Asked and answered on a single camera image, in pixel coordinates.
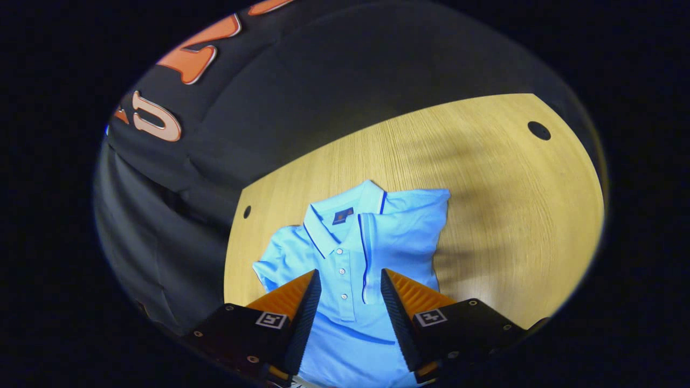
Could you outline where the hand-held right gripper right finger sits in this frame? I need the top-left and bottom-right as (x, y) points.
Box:
(380, 268), (529, 384)

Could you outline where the light blue T-shirt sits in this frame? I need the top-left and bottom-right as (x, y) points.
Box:
(252, 179), (451, 388)

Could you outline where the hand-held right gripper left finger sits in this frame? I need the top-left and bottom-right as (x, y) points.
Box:
(185, 269), (323, 384)

